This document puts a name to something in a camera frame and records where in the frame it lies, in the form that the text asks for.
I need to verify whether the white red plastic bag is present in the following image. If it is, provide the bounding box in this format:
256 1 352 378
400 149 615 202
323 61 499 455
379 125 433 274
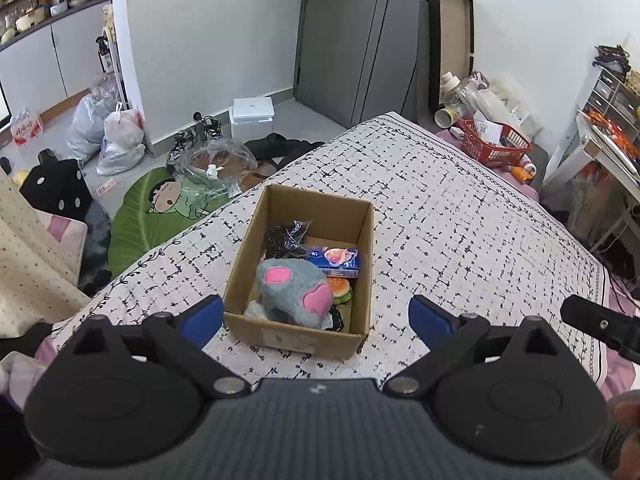
96 102 145 177

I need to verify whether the white fluffy plush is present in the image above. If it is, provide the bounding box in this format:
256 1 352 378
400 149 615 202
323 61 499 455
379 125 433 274
488 76 530 136

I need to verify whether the grey plastic bag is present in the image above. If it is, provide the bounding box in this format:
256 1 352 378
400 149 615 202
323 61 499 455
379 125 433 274
65 74 120 167

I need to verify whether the black cat plush cushion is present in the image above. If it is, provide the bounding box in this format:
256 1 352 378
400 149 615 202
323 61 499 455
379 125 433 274
20 148 93 221

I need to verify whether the green leaf cartoon rug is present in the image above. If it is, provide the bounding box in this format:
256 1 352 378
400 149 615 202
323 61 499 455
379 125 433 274
107 167 229 278

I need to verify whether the white drawer unit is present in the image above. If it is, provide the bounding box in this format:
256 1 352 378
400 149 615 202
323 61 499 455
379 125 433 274
577 66 639 142

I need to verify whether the cream dotted blanket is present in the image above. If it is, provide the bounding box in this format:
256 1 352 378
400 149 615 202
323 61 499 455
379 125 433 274
0 174 89 338

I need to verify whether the large flat cardboard box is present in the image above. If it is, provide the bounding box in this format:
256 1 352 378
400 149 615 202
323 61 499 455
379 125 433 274
428 0 475 113

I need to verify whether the white storage box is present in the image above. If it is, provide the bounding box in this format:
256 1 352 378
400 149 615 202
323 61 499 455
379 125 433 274
229 96 274 142

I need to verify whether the brown cardboard box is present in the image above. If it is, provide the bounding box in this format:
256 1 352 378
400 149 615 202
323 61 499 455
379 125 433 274
224 184 374 360

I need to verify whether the plush hamburger toy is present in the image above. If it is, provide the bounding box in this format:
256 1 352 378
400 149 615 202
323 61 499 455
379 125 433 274
328 278 352 306

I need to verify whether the clear plastic water bottle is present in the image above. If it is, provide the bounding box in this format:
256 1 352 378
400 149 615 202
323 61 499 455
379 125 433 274
440 72 489 116

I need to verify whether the person right hand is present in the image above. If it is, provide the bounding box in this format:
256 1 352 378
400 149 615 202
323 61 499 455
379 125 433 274
601 390 640 480

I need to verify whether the blue snack box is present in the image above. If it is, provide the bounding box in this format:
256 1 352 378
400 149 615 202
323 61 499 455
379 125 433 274
306 247 360 278

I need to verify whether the clear plastic bag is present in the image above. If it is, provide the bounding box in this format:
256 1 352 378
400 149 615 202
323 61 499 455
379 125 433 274
174 138 257 212

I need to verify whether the grey plush mouse toy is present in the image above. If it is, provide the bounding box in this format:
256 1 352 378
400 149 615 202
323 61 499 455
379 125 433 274
256 259 333 330

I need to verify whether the grey wardrobe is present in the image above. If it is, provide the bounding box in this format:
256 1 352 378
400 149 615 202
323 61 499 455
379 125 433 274
294 0 421 127

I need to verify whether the white kitchen cabinet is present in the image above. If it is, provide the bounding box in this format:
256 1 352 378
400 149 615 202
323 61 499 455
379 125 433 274
0 0 111 126

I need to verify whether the black dotted fabric pouch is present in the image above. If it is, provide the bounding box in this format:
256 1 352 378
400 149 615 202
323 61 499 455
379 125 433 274
265 220 311 259

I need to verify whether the red plastic basket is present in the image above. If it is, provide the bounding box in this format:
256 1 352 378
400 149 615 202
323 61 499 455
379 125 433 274
458 119 532 168

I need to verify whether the roll of tape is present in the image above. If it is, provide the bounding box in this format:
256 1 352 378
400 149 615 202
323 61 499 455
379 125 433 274
434 107 458 129

